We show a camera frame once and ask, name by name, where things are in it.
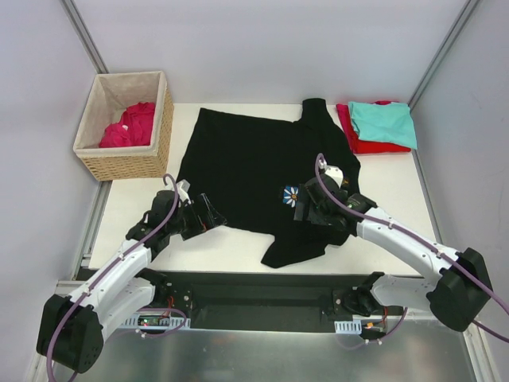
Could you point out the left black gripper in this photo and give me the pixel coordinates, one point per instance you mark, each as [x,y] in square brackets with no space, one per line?
[200,213]

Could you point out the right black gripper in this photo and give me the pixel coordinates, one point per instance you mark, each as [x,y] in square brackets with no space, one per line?
[308,204]

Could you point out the black daisy print t-shirt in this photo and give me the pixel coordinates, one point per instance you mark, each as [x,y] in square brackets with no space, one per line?
[247,165]

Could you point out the red t-shirt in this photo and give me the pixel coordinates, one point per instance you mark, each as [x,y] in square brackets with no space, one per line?
[359,146]

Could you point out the teal t-shirt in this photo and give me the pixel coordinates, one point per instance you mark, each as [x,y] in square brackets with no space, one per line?
[391,122]

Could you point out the wicker basket with liner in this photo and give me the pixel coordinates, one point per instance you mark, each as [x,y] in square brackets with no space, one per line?
[110,96]

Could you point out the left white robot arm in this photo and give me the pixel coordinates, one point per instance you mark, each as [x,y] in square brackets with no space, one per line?
[75,327]

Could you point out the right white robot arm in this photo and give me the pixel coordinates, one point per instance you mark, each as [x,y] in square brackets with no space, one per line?
[453,285]

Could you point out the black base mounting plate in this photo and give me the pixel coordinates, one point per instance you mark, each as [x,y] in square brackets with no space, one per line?
[255,302]

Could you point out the pink t-shirt in basket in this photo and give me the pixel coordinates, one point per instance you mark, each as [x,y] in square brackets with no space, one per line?
[133,129]

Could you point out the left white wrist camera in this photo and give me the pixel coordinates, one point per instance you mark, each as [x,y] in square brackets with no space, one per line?
[183,189]

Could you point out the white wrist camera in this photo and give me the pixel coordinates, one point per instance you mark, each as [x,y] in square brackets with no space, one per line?
[183,189]
[335,173]

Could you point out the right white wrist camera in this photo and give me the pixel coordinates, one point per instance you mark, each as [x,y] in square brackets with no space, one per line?
[335,173]

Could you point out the right white cable duct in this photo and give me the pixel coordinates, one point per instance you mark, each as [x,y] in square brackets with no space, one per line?
[353,327]

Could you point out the white cable duct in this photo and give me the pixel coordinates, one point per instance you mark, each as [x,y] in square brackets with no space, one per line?
[353,327]
[155,322]

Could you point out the left white cable duct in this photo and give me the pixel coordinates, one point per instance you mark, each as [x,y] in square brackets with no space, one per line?
[155,322]

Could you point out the left aluminium frame post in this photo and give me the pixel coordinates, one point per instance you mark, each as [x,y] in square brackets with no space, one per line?
[78,24]

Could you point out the aluminium frame post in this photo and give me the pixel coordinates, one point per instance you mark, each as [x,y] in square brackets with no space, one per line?
[78,24]
[445,47]

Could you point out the right aluminium frame post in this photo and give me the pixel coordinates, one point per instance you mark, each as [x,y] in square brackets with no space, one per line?
[445,47]

